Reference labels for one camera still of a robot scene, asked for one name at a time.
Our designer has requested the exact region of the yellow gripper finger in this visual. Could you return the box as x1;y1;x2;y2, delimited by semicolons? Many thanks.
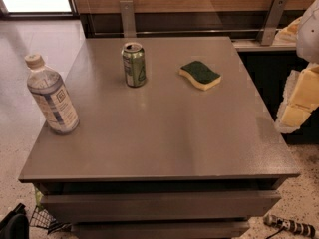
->
275;63;319;133
275;18;301;42

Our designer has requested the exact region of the green and yellow sponge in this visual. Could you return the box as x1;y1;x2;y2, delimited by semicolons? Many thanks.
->
178;61;221;91

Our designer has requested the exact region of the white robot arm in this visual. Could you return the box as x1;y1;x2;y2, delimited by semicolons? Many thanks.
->
275;0;319;133

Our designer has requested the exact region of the blue label plastic bottle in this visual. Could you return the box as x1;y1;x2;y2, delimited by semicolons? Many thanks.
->
25;54;80;134

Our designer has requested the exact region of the black and white striped tool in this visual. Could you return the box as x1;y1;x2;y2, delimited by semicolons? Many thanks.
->
263;214;319;239

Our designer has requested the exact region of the grey drawer cabinet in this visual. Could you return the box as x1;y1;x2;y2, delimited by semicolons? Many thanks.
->
20;37;299;239

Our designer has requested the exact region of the green soda can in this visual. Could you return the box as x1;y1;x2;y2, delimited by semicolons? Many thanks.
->
122;42;147;88

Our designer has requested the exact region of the black bag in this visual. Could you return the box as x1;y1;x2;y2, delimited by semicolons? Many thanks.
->
0;203;29;239

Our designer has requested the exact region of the metal wall rail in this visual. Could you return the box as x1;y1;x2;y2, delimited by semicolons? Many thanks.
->
94;28;319;37

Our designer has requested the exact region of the right metal wall bracket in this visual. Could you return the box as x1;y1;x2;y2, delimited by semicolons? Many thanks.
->
256;0;288;46

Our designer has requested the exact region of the metal wall bracket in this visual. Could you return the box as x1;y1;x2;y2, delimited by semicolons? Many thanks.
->
256;0;288;46
120;0;137;38

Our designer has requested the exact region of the left metal wall bracket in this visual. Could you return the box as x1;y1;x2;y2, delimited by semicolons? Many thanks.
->
120;0;137;38

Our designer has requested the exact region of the black wire basket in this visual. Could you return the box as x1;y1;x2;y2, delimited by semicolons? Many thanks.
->
29;206;71;234

